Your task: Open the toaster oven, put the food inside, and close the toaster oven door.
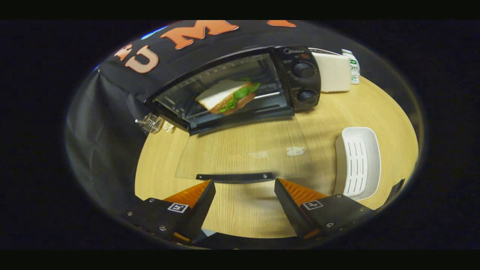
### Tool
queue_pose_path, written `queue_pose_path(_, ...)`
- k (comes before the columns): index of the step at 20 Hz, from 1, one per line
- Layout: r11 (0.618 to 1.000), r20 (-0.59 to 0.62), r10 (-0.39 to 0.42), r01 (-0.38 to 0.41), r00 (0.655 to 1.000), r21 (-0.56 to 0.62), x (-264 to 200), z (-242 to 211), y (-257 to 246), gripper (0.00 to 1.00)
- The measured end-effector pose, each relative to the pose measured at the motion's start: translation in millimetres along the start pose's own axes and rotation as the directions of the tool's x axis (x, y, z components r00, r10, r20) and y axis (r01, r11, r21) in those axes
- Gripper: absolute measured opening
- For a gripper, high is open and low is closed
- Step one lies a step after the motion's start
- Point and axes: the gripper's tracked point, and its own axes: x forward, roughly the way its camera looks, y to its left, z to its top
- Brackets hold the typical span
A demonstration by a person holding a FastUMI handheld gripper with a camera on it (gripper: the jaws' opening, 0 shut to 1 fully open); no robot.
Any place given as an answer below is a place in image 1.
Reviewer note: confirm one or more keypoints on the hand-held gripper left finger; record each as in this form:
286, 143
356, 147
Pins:
198, 208

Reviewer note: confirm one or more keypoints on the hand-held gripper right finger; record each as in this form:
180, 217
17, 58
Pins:
290, 208

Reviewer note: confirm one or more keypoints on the lettuce sandwich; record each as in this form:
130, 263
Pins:
221, 95

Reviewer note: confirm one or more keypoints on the black toaster oven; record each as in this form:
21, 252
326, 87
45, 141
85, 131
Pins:
303, 82

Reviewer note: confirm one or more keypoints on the white pop-up toaster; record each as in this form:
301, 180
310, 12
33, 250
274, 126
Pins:
332, 73

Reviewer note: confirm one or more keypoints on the white slotted plastic tray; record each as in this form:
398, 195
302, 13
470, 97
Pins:
360, 161

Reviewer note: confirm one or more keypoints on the small white plastic bottle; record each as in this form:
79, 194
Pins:
353, 67

